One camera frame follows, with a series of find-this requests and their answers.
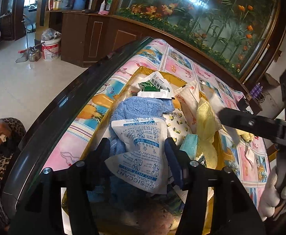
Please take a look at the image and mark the purple bottles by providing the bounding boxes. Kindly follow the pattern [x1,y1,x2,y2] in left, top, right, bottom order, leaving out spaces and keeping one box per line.
[250,83,263,99]

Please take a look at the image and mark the large decorated fish tank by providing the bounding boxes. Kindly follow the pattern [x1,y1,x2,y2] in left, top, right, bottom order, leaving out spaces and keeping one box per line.
[112,0,281,80]

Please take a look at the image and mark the teal tissue pack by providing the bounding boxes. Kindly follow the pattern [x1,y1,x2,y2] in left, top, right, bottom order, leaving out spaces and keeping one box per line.
[179,134,198,160]

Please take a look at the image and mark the white blue desiccant bag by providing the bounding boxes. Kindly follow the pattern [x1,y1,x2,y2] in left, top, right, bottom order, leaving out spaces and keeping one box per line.
[105,117,169,194]

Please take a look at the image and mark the white red text sachet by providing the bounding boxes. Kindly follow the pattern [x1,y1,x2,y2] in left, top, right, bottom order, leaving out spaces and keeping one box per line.
[245,148,255,170]

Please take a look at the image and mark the white gloved right hand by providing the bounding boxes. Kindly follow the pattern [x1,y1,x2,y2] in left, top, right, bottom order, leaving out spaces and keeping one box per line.
[258,150,286,221]

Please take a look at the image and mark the cartoon pink tablecloth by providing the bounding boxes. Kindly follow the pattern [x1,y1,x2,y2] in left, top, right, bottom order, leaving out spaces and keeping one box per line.
[45,39,270,205]

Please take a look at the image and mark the dark wooden cabinet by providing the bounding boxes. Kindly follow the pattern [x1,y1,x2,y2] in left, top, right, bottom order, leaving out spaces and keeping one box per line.
[44,11,262,114]

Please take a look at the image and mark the white striped plastic packet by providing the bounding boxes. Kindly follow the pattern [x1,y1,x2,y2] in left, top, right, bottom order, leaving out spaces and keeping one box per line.
[174,80,221,134]

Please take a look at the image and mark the avocado print tissue pack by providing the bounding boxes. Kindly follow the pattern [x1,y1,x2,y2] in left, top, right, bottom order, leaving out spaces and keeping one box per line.
[163,109,191,145]

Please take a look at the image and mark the yellow terry towel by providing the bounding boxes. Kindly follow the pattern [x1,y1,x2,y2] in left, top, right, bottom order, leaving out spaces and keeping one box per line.
[196,98,220,169]
[234,129,254,143]

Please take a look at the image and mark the white plastic bucket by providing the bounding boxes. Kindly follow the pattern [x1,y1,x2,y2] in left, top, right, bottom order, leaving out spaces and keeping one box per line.
[41,28,61,61]

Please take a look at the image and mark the yellow cardboard box tray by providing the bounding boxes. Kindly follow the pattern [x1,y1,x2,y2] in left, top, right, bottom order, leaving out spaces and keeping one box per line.
[60,66,228,235]

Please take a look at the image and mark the blue terry towel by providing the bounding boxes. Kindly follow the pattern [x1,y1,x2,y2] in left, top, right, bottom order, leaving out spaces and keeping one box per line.
[108,96,174,157]

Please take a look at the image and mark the metal kettle on floor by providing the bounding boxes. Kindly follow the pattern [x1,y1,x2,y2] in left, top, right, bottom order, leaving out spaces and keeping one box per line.
[15,47,41,63]

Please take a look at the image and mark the green white herbal packet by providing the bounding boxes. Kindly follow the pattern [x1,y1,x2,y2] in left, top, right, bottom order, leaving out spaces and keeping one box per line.
[137,71,173,100]

